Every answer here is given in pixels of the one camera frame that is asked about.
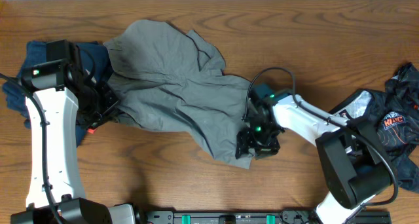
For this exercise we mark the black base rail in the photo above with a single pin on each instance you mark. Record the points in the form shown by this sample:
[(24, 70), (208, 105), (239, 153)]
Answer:
[(127, 213)]

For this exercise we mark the grey shorts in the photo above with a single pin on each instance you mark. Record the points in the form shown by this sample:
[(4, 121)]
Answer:
[(170, 81)]

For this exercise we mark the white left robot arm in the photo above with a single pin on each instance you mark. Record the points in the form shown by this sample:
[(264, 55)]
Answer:
[(59, 95)]

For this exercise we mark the black patterned jersey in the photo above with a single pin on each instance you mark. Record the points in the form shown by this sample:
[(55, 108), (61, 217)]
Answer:
[(394, 114)]

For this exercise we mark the orange red garment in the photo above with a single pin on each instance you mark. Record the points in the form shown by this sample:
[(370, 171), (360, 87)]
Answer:
[(91, 131)]

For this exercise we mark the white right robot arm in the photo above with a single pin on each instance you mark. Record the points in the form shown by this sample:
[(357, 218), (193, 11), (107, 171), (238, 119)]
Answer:
[(354, 164)]

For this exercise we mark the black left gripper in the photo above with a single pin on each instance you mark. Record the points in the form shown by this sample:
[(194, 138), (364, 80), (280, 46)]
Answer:
[(112, 99)]

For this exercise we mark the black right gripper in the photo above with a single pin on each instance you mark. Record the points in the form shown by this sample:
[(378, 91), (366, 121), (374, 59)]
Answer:
[(245, 141)]

